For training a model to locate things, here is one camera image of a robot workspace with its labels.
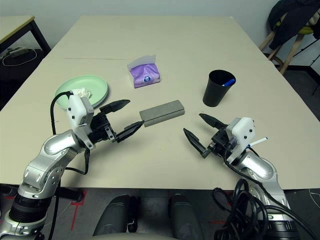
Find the white pen with blue cap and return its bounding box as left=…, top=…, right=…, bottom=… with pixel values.
left=247, top=136, right=268, bottom=149

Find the dark robot leg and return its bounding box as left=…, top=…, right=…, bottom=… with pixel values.
left=92, top=194, right=137, bottom=237
left=169, top=193, right=204, bottom=238

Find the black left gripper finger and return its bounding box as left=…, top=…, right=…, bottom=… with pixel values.
left=115, top=120, right=146, bottom=144
left=99, top=99, right=131, bottom=115

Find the purple tissue pack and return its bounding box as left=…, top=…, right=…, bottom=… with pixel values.
left=126, top=53, right=162, bottom=89

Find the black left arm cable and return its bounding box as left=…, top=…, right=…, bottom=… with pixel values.
left=47, top=91, right=91, bottom=240

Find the dark robot left leg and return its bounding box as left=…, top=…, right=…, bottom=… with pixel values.
left=92, top=194, right=137, bottom=237

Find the white tissue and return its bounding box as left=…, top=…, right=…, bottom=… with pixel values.
left=69, top=87, right=93, bottom=99

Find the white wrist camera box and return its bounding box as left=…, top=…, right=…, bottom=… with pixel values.
left=224, top=116, right=256, bottom=164
left=67, top=94, right=95, bottom=151

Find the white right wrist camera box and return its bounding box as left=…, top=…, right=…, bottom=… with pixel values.
left=224, top=116, right=256, bottom=164

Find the black tripod stand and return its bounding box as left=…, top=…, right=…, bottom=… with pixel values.
left=291, top=37, right=320, bottom=96

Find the white power adapter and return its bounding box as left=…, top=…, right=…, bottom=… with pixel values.
left=7, top=47, right=28, bottom=56

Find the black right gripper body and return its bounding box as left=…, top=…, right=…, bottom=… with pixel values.
left=208, top=128, right=235, bottom=156

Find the wooden stool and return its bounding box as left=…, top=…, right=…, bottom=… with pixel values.
left=258, top=12, right=320, bottom=75

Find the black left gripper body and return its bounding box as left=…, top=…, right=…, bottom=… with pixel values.
left=88, top=111, right=119, bottom=144

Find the beige side table black frame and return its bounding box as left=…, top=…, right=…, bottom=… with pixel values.
left=0, top=15, right=52, bottom=55

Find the grey glasses case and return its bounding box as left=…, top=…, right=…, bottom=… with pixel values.
left=138, top=99, right=186, bottom=128

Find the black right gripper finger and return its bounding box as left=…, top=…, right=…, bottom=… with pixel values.
left=198, top=113, right=229, bottom=131
left=183, top=127, right=210, bottom=159

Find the yellow stool cushion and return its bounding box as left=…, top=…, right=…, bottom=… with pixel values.
left=298, top=26, right=315, bottom=36

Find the black jacket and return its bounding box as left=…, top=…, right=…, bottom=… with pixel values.
left=268, top=0, right=320, bottom=51

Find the dark robot right leg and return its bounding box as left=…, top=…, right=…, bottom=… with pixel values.
left=169, top=193, right=204, bottom=238

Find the white cable loop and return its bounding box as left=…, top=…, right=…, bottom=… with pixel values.
left=1, top=48, right=37, bottom=67

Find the black cable bundle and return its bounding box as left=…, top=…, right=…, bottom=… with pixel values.
left=212, top=178, right=270, bottom=240

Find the black cup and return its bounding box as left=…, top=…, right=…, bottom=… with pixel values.
left=202, top=69, right=236, bottom=108

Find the light blue plate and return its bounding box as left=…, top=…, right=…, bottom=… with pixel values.
left=93, top=83, right=110, bottom=107

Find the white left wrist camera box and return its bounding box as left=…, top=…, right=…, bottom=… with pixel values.
left=67, top=94, right=95, bottom=151

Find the light green plate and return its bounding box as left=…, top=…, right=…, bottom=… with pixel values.
left=54, top=74, right=110, bottom=111

